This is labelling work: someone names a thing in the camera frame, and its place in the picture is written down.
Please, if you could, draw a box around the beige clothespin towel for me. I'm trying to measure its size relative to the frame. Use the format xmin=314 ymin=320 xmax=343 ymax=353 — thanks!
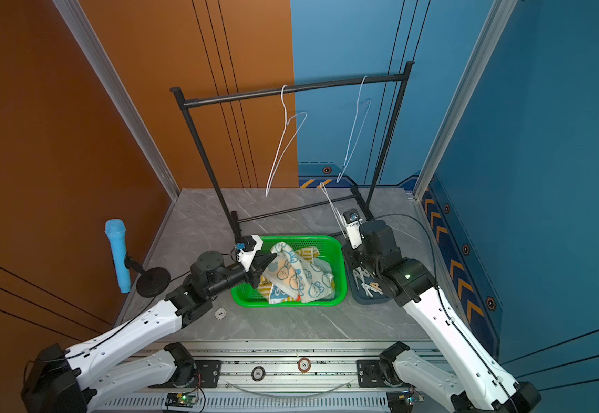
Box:
xmin=352 ymin=268 xmax=365 ymax=290
xmin=362 ymin=285 xmax=382 ymax=298

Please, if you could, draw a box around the bunny pattern towel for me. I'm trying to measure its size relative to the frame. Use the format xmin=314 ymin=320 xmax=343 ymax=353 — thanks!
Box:
xmin=267 ymin=241 xmax=337 ymax=305

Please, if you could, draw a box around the white wire hanger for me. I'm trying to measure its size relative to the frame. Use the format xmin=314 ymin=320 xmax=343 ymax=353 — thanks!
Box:
xmin=318 ymin=182 xmax=348 ymax=239
xmin=265 ymin=84 xmax=308 ymax=197
xmin=335 ymin=76 xmax=371 ymax=183

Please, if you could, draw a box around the yellow striped towel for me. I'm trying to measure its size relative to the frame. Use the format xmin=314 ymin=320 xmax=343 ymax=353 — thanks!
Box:
xmin=257 ymin=246 xmax=323 ymax=298

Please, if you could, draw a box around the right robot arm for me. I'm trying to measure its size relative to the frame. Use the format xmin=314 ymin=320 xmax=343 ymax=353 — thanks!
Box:
xmin=343 ymin=216 xmax=541 ymax=412

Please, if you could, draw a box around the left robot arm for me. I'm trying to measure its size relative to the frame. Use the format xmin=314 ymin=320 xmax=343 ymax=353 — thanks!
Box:
xmin=20 ymin=251 xmax=276 ymax=412

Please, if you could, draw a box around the dark teal tray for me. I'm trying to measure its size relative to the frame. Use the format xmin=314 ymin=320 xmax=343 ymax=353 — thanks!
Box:
xmin=346 ymin=251 xmax=400 ymax=306

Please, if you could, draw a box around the circuit board right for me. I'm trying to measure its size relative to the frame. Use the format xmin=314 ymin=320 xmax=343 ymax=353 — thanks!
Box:
xmin=386 ymin=392 xmax=424 ymax=413

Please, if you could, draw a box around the green circuit board left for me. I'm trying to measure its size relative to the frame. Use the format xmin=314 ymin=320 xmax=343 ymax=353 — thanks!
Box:
xmin=164 ymin=392 xmax=199 ymax=410

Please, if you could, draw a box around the black clothes rack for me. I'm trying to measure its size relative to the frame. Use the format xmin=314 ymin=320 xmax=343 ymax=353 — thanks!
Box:
xmin=169 ymin=60 xmax=415 ymax=242

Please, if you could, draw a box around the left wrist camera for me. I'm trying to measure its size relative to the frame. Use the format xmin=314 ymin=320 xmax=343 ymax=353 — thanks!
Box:
xmin=236 ymin=235 xmax=263 ymax=271

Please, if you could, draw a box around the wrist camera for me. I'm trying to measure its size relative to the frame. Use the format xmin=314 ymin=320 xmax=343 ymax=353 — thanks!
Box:
xmin=236 ymin=235 xmax=263 ymax=271
xmin=342 ymin=208 xmax=362 ymax=250

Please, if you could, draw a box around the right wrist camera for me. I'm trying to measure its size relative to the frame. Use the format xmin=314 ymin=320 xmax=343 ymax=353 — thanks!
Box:
xmin=342 ymin=208 xmax=362 ymax=250

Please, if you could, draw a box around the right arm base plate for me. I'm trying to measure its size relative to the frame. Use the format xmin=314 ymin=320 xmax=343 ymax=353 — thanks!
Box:
xmin=356 ymin=359 xmax=415 ymax=390

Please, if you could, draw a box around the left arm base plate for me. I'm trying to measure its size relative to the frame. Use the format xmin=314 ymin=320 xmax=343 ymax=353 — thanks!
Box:
xmin=151 ymin=360 xmax=222 ymax=390

